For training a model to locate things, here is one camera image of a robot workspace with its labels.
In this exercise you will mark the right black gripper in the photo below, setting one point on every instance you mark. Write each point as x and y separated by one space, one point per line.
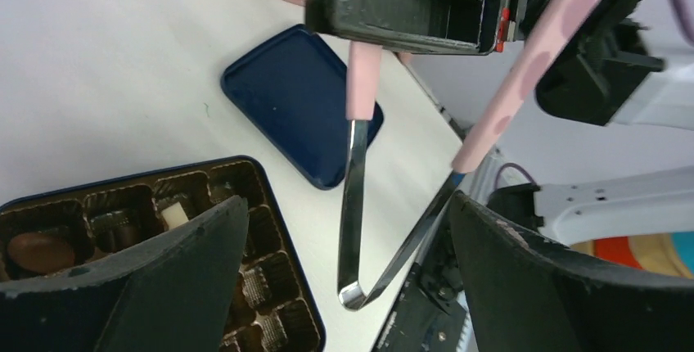
439 27

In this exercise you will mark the left gripper pink left finger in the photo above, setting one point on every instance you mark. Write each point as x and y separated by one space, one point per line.
171 292

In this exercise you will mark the left gripper pink right finger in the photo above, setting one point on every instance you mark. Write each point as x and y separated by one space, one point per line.
527 292

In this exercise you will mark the blue chocolate box with insert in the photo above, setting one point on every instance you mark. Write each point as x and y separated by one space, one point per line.
272 306

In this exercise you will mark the milk oval chocolate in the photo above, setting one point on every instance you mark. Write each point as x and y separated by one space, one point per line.
40 252

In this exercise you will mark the pink cat paw tongs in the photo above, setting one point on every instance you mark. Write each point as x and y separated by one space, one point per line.
433 149

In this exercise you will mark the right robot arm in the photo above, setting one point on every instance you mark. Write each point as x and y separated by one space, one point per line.
580 60

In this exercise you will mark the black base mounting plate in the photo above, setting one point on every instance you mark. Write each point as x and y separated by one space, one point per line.
431 311

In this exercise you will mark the blue box lid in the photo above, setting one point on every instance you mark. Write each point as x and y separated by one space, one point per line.
291 87

